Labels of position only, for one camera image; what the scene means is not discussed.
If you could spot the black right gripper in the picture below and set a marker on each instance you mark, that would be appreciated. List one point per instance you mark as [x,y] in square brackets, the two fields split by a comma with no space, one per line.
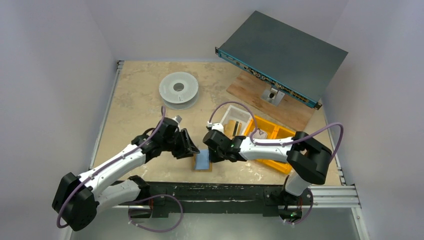
[214,149]

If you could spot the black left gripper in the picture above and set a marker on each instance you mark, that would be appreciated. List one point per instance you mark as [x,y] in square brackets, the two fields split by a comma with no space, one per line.
[183,151]

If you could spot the yellow leather card holder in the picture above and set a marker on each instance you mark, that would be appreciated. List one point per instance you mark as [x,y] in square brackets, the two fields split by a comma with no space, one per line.
[201,162]

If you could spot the gold credit cards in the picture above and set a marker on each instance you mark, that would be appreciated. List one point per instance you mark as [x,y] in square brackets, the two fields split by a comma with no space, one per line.
[232,128]

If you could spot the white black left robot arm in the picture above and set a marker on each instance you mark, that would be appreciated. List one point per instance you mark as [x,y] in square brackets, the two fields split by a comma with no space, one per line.
[80,197]

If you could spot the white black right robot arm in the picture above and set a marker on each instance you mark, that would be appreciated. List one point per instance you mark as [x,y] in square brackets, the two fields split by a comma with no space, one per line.
[308,158]

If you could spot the white card in bin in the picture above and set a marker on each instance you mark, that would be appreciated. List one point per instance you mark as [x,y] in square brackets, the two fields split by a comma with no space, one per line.
[260,134]

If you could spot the white plastic bin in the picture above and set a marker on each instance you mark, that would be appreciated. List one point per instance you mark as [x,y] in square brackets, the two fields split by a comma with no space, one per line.
[238,115]

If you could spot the yellow plastic bin middle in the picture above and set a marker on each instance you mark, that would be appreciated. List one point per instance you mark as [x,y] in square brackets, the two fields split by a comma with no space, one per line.
[263,124]

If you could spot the yellow plastic bin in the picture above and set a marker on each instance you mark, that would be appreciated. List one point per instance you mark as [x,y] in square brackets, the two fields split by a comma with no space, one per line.
[284,168]
[263,124]

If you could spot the yellow plastic bin right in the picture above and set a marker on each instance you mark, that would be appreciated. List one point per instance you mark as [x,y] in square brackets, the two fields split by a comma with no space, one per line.
[284,168]

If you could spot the white filament spool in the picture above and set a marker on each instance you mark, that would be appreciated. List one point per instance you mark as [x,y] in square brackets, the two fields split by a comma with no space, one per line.
[179,90]

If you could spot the brown wooden board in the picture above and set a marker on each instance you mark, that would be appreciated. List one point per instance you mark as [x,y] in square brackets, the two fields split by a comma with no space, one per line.
[290,112]

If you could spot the grey metal stand bracket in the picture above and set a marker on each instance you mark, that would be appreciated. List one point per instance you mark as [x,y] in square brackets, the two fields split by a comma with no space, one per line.
[272,95]

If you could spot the aluminium frame rail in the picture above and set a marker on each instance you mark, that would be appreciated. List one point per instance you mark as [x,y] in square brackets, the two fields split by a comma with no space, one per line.
[100,125]

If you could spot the blue grey network switch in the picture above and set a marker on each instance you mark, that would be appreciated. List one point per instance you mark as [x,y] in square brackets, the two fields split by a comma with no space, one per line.
[289,60]

